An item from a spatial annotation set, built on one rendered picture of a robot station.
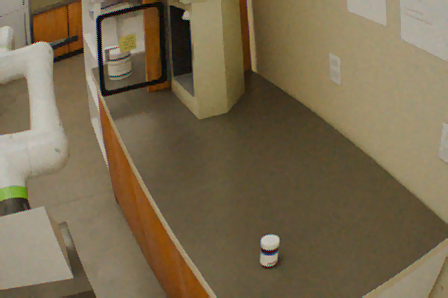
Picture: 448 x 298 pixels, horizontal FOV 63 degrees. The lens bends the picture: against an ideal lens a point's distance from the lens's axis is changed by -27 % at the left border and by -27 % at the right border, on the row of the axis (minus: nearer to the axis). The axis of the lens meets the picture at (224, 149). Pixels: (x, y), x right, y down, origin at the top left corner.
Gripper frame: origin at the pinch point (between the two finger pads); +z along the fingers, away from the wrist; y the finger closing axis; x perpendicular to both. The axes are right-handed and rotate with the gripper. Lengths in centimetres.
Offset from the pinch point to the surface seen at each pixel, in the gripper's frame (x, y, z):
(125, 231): 130, 31, 15
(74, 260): 37, -96, -17
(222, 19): -1, -38, 55
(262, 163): 37, -75, 49
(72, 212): 130, 64, -19
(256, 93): 37, -27, 72
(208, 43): 8, -38, 49
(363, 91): 17, -81, 87
